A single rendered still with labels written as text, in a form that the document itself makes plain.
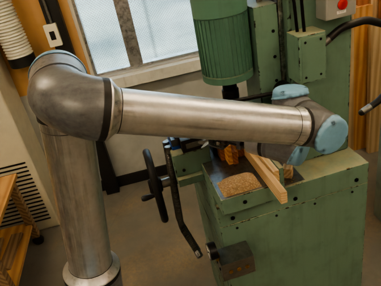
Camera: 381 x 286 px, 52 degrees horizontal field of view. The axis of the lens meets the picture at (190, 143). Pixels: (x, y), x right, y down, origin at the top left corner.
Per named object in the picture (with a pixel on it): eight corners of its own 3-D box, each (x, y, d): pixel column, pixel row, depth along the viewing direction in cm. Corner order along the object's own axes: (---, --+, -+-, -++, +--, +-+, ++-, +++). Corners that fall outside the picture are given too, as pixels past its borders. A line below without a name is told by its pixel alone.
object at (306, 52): (288, 77, 128) (286, 32, 120) (313, 70, 129) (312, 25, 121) (300, 85, 120) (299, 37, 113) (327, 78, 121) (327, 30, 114)
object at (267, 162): (216, 111, 172) (215, 101, 170) (221, 110, 173) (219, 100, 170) (274, 185, 121) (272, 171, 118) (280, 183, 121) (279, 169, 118)
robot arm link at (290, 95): (322, 92, 94) (317, 137, 100) (296, 78, 104) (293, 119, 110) (288, 99, 92) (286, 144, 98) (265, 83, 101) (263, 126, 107)
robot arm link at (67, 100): (26, 80, 59) (362, 116, 85) (28, 59, 69) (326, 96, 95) (22, 148, 63) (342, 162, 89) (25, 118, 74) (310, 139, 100)
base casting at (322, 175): (190, 165, 174) (186, 147, 169) (308, 131, 181) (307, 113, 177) (220, 229, 135) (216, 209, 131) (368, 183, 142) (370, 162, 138)
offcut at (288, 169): (291, 179, 138) (291, 169, 136) (282, 177, 139) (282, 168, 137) (293, 173, 141) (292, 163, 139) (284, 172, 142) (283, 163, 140)
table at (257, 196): (160, 139, 172) (157, 127, 169) (225, 121, 176) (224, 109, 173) (194, 225, 120) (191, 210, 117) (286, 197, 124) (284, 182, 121)
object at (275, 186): (221, 125, 160) (220, 117, 158) (227, 124, 160) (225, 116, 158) (281, 204, 112) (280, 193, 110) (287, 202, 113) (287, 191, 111)
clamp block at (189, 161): (169, 158, 151) (164, 138, 147) (202, 148, 153) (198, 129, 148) (177, 178, 138) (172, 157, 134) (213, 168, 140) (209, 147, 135)
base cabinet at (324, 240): (212, 274, 209) (189, 165, 174) (310, 242, 216) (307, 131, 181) (241, 349, 170) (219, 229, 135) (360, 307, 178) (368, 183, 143)
